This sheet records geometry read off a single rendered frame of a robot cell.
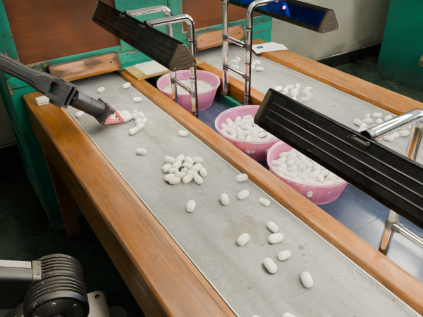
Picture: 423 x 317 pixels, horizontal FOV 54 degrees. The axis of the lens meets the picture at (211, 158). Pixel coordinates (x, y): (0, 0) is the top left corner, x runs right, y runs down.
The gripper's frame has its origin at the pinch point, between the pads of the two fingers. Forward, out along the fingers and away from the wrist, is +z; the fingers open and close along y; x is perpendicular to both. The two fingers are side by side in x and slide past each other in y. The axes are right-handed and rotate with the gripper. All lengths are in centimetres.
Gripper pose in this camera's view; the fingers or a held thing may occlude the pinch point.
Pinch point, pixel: (120, 120)
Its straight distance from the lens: 153.9
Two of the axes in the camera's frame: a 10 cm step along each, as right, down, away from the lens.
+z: 6.3, 3.1, 7.1
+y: -5.6, -4.5, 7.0
